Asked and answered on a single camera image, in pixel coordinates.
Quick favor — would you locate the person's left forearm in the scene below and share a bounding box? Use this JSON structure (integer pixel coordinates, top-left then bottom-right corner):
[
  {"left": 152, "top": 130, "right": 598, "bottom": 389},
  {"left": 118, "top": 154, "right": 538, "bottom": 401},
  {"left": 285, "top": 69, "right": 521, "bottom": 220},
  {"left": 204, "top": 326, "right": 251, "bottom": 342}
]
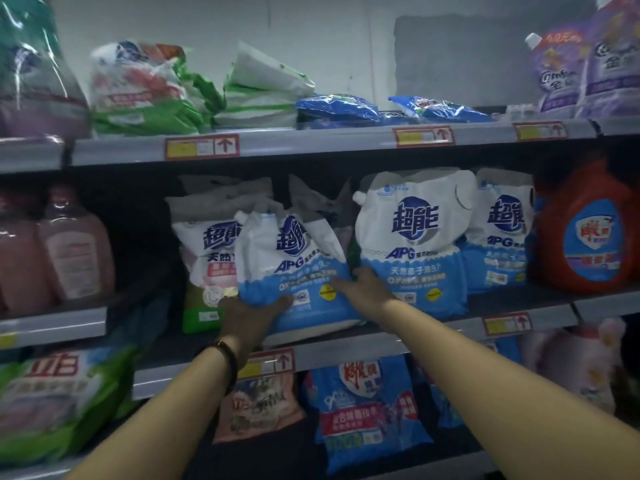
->
[{"left": 62, "top": 341, "right": 240, "bottom": 480}]

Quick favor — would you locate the large white blue detergent pouch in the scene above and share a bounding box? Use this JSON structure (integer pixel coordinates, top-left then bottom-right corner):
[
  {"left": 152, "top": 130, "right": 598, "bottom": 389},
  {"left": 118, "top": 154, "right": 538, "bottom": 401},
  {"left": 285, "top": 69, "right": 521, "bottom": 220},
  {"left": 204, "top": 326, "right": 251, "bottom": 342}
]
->
[{"left": 352, "top": 167, "right": 477, "bottom": 319}]

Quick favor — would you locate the pink floral detergent bottle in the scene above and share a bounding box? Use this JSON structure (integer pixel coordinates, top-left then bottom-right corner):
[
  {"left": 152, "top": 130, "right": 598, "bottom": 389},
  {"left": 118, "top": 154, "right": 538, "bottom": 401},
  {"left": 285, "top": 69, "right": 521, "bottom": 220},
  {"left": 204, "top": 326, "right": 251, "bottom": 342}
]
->
[{"left": 522, "top": 317, "right": 628, "bottom": 416}]

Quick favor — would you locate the orange detergent bottle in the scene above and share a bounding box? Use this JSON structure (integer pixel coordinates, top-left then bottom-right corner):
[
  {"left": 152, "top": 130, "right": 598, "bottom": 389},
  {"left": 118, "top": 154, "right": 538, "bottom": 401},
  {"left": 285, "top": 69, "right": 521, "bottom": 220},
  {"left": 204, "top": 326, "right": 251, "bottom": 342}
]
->
[{"left": 531, "top": 159, "right": 635, "bottom": 296}]

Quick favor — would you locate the green white detergent pouch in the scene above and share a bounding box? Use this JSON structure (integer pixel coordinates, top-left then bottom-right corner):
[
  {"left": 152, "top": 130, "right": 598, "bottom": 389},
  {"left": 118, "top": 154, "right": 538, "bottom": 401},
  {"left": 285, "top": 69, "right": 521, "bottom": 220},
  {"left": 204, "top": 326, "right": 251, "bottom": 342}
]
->
[{"left": 181, "top": 282, "right": 227, "bottom": 335}]

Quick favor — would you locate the purple softener pouch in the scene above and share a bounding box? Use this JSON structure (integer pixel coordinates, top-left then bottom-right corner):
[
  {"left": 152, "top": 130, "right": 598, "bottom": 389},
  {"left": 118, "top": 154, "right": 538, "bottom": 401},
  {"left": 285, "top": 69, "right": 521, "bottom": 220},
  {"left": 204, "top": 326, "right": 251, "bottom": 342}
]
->
[
  {"left": 575, "top": 0, "right": 640, "bottom": 119},
  {"left": 524, "top": 29, "right": 597, "bottom": 117}
]

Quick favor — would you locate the orange pink powder bag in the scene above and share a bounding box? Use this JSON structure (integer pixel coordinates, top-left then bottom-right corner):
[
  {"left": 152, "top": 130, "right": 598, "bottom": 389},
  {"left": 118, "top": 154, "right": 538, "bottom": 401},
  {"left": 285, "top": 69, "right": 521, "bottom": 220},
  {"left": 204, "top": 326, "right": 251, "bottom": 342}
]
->
[{"left": 213, "top": 371, "right": 307, "bottom": 444}]

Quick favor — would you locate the large green white powder bag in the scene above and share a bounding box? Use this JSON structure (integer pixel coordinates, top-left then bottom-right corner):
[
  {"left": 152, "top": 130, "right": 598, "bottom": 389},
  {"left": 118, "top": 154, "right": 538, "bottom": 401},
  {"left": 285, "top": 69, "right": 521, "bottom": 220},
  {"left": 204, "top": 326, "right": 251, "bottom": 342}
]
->
[{"left": 0, "top": 344, "right": 143, "bottom": 468}]

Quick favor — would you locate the person's left hand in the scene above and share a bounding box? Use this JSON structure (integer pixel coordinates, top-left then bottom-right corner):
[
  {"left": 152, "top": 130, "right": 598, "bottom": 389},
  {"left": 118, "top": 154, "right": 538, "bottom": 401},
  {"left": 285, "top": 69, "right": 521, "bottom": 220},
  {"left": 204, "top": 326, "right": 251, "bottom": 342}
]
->
[{"left": 217, "top": 294, "right": 294, "bottom": 368}]

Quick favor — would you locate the blue red label powder bag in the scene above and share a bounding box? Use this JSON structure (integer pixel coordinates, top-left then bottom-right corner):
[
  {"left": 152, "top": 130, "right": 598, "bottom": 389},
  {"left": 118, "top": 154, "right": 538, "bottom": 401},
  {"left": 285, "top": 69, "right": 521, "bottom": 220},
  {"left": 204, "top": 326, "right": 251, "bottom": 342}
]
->
[{"left": 301, "top": 354, "right": 435, "bottom": 476}]

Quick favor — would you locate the white pink detergent pouch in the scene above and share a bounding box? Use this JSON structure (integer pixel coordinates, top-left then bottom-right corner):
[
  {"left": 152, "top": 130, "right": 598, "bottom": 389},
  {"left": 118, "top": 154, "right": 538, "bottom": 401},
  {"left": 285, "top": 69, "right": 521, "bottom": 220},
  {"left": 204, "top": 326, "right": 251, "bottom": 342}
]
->
[{"left": 166, "top": 194, "right": 275, "bottom": 291}]

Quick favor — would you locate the green white red powder bag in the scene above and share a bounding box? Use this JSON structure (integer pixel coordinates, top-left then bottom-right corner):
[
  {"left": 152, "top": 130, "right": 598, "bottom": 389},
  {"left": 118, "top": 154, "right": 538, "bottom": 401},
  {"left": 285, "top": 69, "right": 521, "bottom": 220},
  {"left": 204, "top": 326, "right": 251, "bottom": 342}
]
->
[{"left": 89, "top": 41, "right": 224, "bottom": 137}]

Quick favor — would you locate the person's right hand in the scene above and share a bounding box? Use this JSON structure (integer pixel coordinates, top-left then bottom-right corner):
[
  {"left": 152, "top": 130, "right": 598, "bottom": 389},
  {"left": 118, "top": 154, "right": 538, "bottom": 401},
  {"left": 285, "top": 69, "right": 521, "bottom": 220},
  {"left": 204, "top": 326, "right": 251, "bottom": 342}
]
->
[{"left": 330, "top": 266, "right": 402, "bottom": 325}]

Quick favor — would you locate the red yellow price tag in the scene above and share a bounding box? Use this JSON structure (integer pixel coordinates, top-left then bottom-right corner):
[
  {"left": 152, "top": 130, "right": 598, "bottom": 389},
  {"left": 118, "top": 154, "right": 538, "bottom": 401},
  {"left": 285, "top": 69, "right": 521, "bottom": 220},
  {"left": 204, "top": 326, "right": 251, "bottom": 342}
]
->
[
  {"left": 392, "top": 125, "right": 456, "bottom": 148},
  {"left": 483, "top": 312, "right": 533, "bottom": 337},
  {"left": 237, "top": 348, "right": 297, "bottom": 380},
  {"left": 164, "top": 134, "right": 241, "bottom": 161},
  {"left": 513, "top": 121, "right": 569, "bottom": 143}
]

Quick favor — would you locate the black wrist bracelet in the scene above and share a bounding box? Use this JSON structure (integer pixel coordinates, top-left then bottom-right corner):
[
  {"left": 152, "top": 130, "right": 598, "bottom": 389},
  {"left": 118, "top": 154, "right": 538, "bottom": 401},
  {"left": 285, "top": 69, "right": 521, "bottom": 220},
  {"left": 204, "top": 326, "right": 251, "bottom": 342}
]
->
[{"left": 207, "top": 339, "right": 240, "bottom": 396}]

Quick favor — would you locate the grey metal shelf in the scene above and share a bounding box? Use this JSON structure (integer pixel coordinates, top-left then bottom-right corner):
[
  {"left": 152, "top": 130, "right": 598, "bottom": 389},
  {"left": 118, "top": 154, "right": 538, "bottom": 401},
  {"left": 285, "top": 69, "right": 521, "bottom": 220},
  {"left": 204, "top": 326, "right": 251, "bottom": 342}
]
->
[
  {"left": 131, "top": 282, "right": 577, "bottom": 401},
  {"left": 0, "top": 136, "right": 67, "bottom": 174},
  {"left": 0, "top": 295, "right": 110, "bottom": 351},
  {"left": 70, "top": 117, "right": 600, "bottom": 168}
]

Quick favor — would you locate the teal pink plastic bag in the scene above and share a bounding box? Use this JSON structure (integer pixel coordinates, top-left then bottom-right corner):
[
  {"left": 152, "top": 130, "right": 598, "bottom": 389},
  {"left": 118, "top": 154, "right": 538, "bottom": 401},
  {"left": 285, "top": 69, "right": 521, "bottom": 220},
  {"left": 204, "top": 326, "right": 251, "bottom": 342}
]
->
[{"left": 0, "top": 0, "right": 92, "bottom": 141}]

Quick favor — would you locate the person's right forearm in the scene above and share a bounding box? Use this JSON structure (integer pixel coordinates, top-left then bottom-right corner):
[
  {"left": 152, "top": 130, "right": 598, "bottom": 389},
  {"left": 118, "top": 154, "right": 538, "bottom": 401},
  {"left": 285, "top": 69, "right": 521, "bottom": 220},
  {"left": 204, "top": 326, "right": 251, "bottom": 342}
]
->
[{"left": 377, "top": 299, "right": 640, "bottom": 480}]

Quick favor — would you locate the grey white pouch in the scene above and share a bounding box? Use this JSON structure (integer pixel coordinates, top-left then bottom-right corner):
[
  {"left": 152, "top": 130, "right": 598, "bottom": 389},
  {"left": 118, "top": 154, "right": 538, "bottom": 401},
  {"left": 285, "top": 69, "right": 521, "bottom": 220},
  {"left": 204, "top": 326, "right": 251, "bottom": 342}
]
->
[{"left": 286, "top": 174, "right": 353, "bottom": 233}]

